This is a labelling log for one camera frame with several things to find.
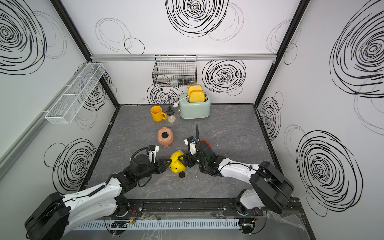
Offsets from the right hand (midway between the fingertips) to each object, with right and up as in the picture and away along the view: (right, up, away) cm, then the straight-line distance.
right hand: (181, 157), depth 81 cm
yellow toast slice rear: (+7, +42, +20) cm, 47 cm away
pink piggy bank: (-11, +7, +10) cm, 16 cm away
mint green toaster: (+3, +27, +25) cm, 37 cm away
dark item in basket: (+2, +43, +7) cm, 44 cm away
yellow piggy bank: (-3, -4, -2) cm, 5 cm away
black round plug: (0, -11, +3) cm, 11 cm away
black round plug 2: (-11, +11, +11) cm, 19 cm away
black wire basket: (-7, +61, +42) cm, 74 cm away
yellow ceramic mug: (-19, +24, +23) cm, 39 cm away
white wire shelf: (-56, +26, -9) cm, 62 cm away
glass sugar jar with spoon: (-10, +22, +30) cm, 38 cm away
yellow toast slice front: (+9, +36, +17) cm, 41 cm away
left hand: (-6, -2, -1) cm, 7 cm away
